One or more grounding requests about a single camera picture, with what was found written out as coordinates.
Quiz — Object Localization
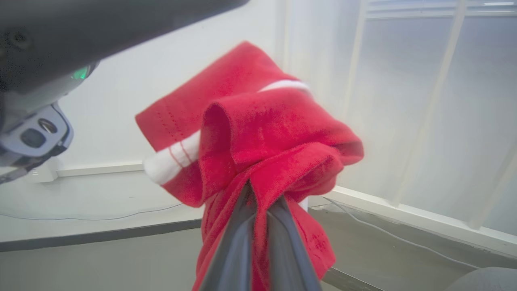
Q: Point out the thin grey wall cable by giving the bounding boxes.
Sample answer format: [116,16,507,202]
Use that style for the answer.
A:
[0,202,185,222]

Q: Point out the white vertical window blinds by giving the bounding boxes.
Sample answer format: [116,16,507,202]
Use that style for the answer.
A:
[279,0,517,243]

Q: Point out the red garment with white cuffs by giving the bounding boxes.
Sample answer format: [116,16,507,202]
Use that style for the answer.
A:
[135,40,365,291]

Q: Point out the white window sill ledge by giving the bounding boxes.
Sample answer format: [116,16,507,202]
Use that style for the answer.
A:
[309,185,517,259]

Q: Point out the white floor cable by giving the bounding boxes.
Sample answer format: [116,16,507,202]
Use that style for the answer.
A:
[323,197,482,270]

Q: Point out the white wall rail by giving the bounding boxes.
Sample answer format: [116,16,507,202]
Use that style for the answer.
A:
[57,162,145,178]

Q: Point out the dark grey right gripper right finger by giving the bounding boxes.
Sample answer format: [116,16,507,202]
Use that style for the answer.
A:
[267,196,323,291]

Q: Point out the grey head camera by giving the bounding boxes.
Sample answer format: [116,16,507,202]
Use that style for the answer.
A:
[0,103,74,168]

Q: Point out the white wall socket box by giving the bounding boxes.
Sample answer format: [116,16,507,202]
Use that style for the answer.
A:
[27,157,59,183]

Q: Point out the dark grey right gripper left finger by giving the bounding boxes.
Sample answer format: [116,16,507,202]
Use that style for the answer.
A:
[200,180,258,291]

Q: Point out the black and grey robot body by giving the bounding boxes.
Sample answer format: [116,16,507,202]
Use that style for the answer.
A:
[0,0,251,184]

